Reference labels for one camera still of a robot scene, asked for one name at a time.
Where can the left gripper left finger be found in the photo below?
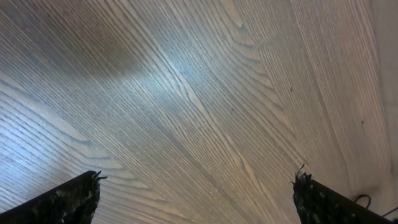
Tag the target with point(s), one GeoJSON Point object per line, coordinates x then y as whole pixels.
{"type": "Point", "coordinates": [73, 202]}

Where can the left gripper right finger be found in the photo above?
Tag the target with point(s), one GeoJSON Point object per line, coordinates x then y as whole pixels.
{"type": "Point", "coordinates": [317, 204]}

